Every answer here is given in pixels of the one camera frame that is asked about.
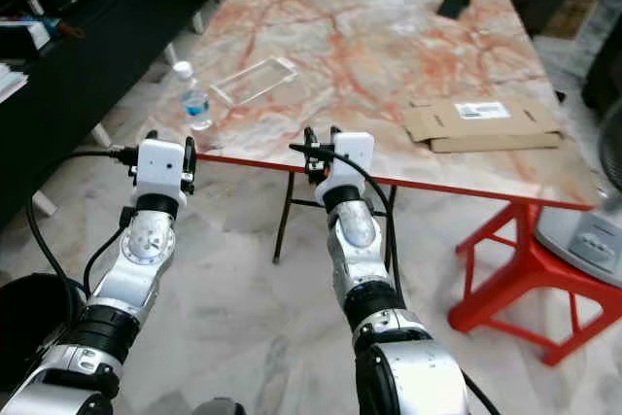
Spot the small black flat case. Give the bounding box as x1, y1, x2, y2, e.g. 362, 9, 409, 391
437, 0, 472, 19

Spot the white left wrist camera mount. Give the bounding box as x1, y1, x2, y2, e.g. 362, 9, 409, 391
137, 139, 188, 198

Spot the brown rug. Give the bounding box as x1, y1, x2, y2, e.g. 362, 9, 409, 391
539, 0, 615, 42

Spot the black round rubbish bin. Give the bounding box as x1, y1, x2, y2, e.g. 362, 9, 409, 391
0, 272, 81, 401

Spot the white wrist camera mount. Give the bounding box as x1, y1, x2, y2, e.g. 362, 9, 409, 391
326, 131, 376, 192
137, 139, 188, 198

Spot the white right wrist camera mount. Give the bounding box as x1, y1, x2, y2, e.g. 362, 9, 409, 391
326, 131, 376, 192

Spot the flat brown cardboard box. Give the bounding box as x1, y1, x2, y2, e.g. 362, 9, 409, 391
405, 97, 565, 154

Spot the clear water bottle blue label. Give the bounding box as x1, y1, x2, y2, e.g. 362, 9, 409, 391
173, 61, 213, 132

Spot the clear plastic tray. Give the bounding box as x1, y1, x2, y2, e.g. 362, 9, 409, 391
210, 57, 298, 107

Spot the long black low bench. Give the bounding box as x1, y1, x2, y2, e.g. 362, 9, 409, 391
0, 0, 240, 224

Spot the marble table with red frame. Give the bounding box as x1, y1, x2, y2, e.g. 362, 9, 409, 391
155, 0, 622, 367

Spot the white paper stack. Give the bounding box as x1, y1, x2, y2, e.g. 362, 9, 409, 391
0, 60, 30, 103

